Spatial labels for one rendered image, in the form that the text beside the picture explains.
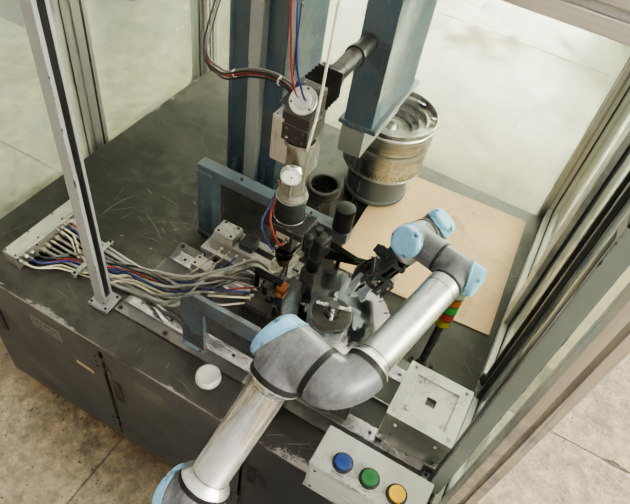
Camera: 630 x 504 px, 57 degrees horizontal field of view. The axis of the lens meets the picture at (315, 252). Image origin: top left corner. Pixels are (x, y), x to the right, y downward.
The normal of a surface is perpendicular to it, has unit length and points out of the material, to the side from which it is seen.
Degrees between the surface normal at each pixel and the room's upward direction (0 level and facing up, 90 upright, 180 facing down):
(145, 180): 0
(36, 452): 0
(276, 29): 90
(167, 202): 0
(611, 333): 90
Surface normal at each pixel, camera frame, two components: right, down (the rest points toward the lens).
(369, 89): -0.48, 0.62
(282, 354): -0.36, -0.15
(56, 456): 0.13, -0.65
